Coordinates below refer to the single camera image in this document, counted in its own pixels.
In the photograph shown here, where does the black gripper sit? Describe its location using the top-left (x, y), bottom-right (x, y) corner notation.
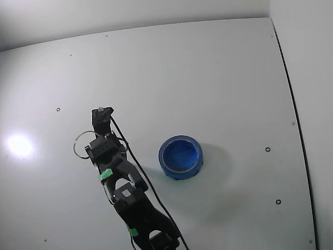
top-left (84, 131), bottom-right (129, 167)

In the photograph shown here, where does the blue masking tape roll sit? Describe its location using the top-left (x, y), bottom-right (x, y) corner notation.
top-left (158, 134), bottom-right (204, 181)

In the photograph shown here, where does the large grey servo wire loop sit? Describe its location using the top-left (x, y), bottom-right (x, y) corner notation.
top-left (72, 130), bottom-right (97, 160)

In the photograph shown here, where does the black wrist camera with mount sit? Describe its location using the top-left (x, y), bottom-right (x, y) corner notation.
top-left (91, 106), bottom-right (115, 136)

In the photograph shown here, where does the black camera cable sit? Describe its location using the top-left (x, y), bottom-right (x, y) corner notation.
top-left (110, 117), bottom-right (190, 250)

